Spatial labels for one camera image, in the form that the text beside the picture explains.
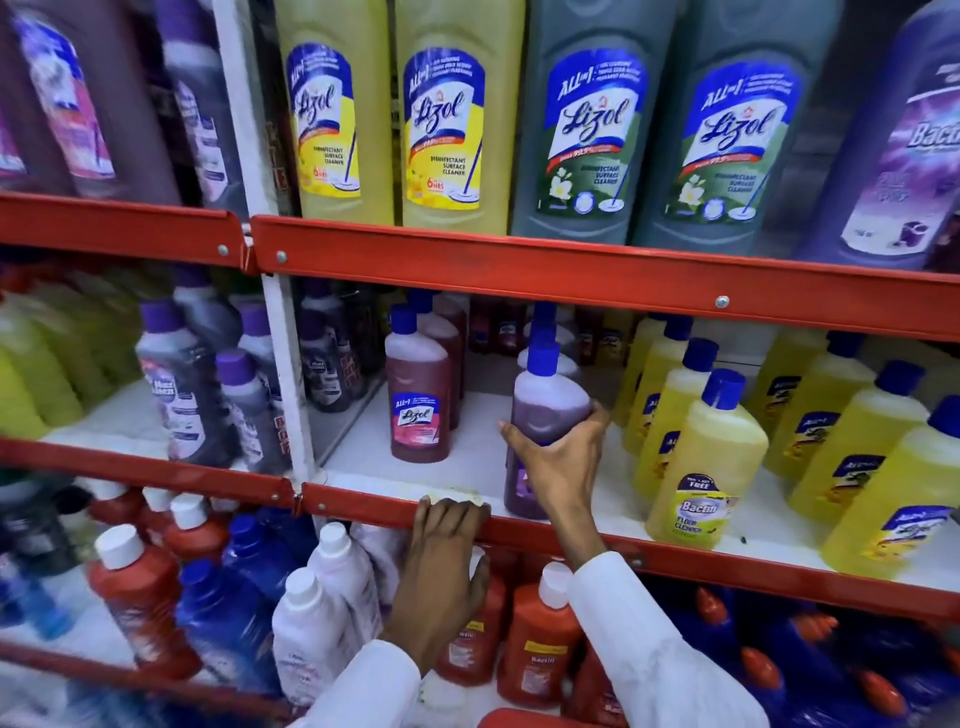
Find person's left hand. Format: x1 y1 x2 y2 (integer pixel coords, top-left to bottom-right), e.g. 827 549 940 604
381 495 495 674

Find person's right hand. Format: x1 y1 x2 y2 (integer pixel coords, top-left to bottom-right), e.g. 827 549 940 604
498 401 613 528

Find purple cleaner bottle blue cap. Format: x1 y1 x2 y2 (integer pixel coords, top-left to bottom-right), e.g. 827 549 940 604
504 341 594 521
517 301 583 384

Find person's right forearm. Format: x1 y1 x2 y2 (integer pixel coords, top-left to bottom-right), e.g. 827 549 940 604
545 519 774 728

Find white cleaner bottle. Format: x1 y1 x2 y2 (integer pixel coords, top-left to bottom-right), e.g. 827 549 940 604
351 522 411 603
306 522 384 640
271 567 363 708

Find orange-red bottle yellow label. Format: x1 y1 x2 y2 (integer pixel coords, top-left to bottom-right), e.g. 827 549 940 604
568 643 628 728
497 561 584 711
434 547 509 688

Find row of dark back bottles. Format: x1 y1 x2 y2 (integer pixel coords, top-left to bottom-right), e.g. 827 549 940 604
466 294 640 370

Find rows of yellow cleaner bottles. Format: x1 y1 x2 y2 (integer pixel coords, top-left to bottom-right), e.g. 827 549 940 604
611 311 960 583

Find red bottle white cap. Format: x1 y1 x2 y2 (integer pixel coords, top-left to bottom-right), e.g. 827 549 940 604
138 486 178 543
160 493 231 565
86 480 148 528
87 524 204 681

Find group of grey purple-capped bottles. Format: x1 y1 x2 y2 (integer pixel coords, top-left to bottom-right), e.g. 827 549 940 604
135 264 370 476

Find large grey-green cleaner bottle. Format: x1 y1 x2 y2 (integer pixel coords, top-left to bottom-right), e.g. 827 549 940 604
633 0 846 257
511 0 681 246

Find large yellow cleaner bottle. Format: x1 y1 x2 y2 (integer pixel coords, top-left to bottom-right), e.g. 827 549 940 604
273 0 396 227
394 0 527 236

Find group of blue orange-capped bottles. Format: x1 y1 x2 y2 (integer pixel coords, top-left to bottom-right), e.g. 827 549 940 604
658 583 960 728

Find dark cleaner bottle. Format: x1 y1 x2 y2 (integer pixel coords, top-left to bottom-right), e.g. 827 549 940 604
0 478 93 580

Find group of lime green bottles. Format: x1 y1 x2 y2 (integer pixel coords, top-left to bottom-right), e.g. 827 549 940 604
0 271 145 441

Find large grey cleaner bottle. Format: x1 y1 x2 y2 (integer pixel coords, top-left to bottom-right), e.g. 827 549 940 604
153 0 250 220

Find large purple cleaner bottle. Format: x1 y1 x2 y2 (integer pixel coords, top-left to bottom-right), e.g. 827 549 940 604
796 0 960 272

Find large mauve cleaner bottle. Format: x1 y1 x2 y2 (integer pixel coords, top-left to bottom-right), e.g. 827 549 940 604
0 0 183 205

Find red metal shelf rail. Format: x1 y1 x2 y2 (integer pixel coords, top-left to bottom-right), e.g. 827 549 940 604
0 438 298 512
0 190 254 273
0 639 295 723
300 482 960 625
249 215 960 344

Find white shelf upright post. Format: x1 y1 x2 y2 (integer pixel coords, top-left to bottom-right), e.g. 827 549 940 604
212 0 318 483

